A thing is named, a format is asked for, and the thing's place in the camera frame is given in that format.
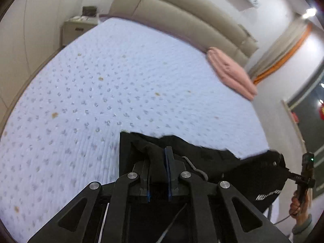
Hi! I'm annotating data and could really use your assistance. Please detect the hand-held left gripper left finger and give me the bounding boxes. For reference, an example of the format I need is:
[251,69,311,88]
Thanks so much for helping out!
[27,161,152,243]

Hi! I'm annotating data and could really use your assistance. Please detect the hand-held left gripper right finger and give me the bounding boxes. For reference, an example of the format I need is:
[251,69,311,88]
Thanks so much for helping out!
[164,146,290,243]

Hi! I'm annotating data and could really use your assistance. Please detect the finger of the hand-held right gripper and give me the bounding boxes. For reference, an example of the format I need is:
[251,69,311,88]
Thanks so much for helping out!
[285,167,304,183]

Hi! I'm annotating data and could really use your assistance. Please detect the black hooded jacket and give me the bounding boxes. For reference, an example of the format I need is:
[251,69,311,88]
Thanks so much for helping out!
[119,131,291,243]

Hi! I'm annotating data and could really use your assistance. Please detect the person's right forearm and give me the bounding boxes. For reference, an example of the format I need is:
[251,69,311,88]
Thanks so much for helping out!
[292,214,314,236]

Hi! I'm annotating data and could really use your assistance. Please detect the person's right hand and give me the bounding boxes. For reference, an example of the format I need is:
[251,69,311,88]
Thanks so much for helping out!
[291,191,312,217]

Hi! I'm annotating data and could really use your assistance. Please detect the window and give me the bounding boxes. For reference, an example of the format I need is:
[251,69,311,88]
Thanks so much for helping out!
[282,63,324,200]

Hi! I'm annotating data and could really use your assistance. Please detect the bed with lavender patterned sheet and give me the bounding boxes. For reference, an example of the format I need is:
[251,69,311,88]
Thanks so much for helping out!
[0,18,270,243]

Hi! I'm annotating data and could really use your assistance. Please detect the folded pink blanket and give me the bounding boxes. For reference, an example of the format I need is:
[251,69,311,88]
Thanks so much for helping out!
[206,47,258,102]

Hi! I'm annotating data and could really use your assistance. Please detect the orange and beige curtain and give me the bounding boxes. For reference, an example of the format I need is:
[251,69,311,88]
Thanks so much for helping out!
[247,18,313,85]

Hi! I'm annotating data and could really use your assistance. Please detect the beige padded headboard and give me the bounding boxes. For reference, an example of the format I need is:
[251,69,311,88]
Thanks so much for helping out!
[109,0,260,67]

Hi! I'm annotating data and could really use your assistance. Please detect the beige nightstand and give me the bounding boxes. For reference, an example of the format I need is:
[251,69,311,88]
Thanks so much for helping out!
[62,16,100,47]

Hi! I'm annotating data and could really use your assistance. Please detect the dark box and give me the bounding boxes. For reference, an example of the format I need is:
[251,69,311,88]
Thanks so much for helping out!
[82,6,99,17]

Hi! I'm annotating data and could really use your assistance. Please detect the white wardrobe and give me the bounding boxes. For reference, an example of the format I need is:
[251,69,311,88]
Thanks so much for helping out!
[0,0,124,132]

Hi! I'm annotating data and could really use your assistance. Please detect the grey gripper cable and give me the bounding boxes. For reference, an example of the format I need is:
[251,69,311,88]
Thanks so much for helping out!
[272,208,296,225]

